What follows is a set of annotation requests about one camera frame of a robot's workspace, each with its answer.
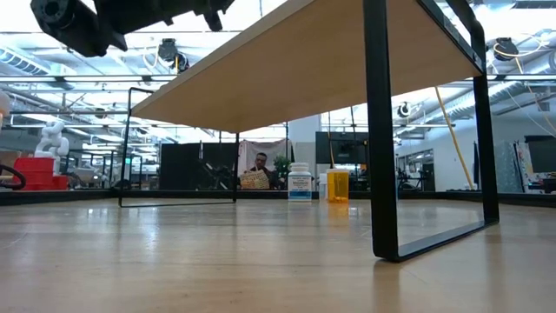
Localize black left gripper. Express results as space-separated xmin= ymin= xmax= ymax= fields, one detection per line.
xmin=160 ymin=0 xmax=236 ymax=32

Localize white bottle blue label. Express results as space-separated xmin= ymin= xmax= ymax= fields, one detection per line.
xmin=288 ymin=162 xmax=313 ymax=203

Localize wooden shelf black metal legs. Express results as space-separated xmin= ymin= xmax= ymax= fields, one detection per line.
xmin=117 ymin=0 xmax=500 ymax=264

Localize black partition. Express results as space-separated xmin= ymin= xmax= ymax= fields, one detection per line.
xmin=159 ymin=142 xmax=239 ymax=191

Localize white hanging cloth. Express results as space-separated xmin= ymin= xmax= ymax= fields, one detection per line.
xmin=237 ymin=138 xmax=295 ymax=173

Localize person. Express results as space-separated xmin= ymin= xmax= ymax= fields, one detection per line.
xmin=247 ymin=151 xmax=279 ymax=191

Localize green background plant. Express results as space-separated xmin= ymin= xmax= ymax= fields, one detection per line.
xmin=272 ymin=155 xmax=293 ymax=190

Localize woven basket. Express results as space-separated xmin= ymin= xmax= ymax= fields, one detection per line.
xmin=239 ymin=169 xmax=270 ymax=191

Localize red plastic crates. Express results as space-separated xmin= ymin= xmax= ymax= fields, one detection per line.
xmin=12 ymin=156 xmax=70 ymax=191

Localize black monitor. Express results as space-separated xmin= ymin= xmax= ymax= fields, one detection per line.
xmin=524 ymin=135 xmax=556 ymax=175

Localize black table frame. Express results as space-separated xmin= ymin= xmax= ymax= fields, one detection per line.
xmin=0 ymin=189 xmax=556 ymax=208

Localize black wall screen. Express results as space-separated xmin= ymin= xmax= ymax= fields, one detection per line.
xmin=315 ymin=131 xmax=368 ymax=165

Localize black cable loop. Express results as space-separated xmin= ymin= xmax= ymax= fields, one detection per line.
xmin=0 ymin=163 xmax=27 ymax=191

